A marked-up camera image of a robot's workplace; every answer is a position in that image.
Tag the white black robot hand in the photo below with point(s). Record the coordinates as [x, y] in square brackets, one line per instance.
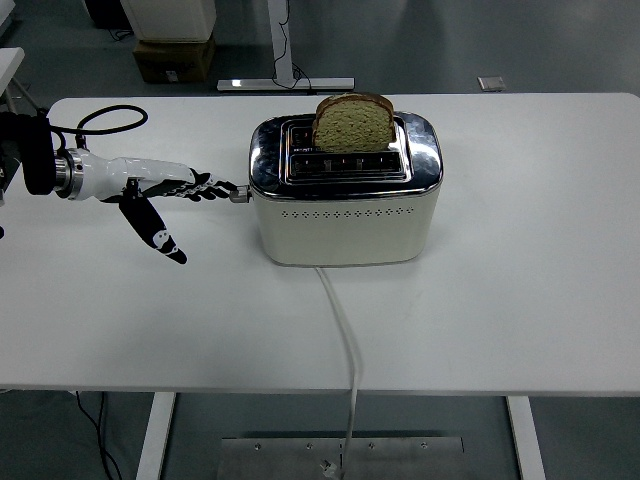
[110, 177]

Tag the silver toaster lever knob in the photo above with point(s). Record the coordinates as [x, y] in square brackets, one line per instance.
[241, 194]

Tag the cream chrome two-slot toaster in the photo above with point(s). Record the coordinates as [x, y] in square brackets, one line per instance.
[345, 230]

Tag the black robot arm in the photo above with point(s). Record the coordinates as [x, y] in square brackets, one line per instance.
[35, 155]

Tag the brown cardboard box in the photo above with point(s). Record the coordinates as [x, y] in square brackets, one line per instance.
[172, 60]

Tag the white side table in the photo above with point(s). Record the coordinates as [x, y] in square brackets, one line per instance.
[9, 65]

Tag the black floor object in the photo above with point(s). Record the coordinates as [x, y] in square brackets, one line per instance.
[105, 12]

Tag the white box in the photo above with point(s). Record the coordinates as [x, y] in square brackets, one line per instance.
[170, 20]

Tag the white T-shaped desk stand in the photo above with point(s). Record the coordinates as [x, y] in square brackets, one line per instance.
[282, 50]

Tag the brown bread slice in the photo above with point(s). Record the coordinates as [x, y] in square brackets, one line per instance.
[352, 127]

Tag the white table leg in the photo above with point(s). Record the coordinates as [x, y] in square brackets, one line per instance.
[155, 440]
[527, 440]

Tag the small grey floor plate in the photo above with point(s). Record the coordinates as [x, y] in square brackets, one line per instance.
[491, 83]

